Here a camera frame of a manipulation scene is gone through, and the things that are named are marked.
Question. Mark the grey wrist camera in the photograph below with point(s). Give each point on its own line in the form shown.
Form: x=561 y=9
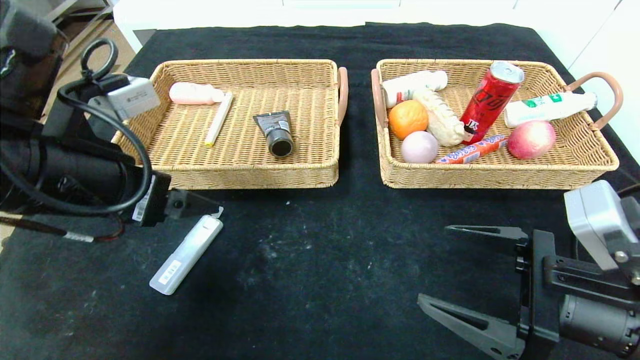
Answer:
x=595 y=220
x=132 y=97

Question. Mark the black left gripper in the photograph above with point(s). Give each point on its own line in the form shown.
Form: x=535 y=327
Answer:
x=151 y=200

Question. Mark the red apple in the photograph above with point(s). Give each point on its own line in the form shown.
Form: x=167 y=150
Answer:
x=531 y=140

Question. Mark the grey toothbrush case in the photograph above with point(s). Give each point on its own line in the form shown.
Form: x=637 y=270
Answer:
x=185 y=257

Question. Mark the orange fruit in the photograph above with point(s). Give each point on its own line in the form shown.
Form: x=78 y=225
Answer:
x=407 y=119

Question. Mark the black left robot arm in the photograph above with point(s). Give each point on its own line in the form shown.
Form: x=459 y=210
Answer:
x=75 y=170

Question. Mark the white table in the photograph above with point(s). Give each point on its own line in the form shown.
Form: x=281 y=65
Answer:
x=145 y=15

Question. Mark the black cosmetic tube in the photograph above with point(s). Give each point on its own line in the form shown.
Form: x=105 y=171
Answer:
x=275 y=130

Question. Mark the white bottle with green label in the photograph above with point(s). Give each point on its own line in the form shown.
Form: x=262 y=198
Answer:
x=540 y=108

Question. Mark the pale pink round bun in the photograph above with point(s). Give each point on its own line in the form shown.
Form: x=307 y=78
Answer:
x=420 y=147

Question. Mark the red soda can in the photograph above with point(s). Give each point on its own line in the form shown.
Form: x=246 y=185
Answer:
x=487 y=107

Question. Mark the orange sausage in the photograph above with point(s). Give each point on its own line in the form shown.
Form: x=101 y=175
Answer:
x=472 y=150

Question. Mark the striped bread roll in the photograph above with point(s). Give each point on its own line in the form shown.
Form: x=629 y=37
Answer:
x=442 y=120

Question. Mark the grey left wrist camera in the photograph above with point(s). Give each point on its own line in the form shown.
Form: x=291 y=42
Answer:
x=132 y=97

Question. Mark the small pink bottle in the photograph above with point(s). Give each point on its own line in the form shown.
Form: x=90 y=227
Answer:
x=192 y=94

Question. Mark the cream stick with yellow end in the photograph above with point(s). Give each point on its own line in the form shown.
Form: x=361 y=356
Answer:
x=219 y=119

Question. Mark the white bottle with red label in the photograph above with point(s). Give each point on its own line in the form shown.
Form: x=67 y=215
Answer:
x=402 y=86

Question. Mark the grey metal shelf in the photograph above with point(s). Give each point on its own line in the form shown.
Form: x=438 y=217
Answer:
x=87 y=10

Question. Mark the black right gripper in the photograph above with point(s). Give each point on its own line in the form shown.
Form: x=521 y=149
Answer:
x=536 y=290

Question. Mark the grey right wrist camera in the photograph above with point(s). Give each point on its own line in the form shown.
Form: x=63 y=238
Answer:
x=595 y=220

